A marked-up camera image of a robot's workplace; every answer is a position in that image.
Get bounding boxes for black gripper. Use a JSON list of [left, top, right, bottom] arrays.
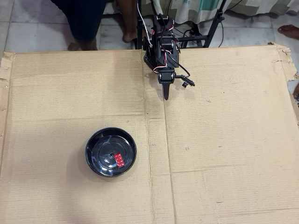
[[157, 67, 177, 101]]

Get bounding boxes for red lego block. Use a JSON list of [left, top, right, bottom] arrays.
[[114, 153, 125, 168]]

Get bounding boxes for bare leg with foot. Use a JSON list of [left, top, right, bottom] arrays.
[[115, 0, 138, 43]]

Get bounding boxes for white bed leg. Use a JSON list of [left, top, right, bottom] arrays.
[[151, 0, 164, 16]]

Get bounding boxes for black metal stand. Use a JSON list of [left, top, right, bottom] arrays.
[[136, 0, 228, 50]]

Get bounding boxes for bare leg below shorts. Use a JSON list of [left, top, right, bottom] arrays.
[[67, 37, 98, 51]]

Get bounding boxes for brown cardboard sheet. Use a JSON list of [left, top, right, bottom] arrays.
[[0, 44, 299, 224]]

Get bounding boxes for black round bowl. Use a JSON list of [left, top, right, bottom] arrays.
[[85, 126, 137, 178]]

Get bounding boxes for dark blue shorts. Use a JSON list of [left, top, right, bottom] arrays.
[[51, 0, 106, 42]]

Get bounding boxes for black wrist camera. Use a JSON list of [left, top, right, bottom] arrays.
[[175, 74, 196, 89]]

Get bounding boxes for white cable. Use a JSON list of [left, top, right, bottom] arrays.
[[137, 0, 150, 40]]

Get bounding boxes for thin black floor cable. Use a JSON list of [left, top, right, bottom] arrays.
[[220, 16, 225, 48]]

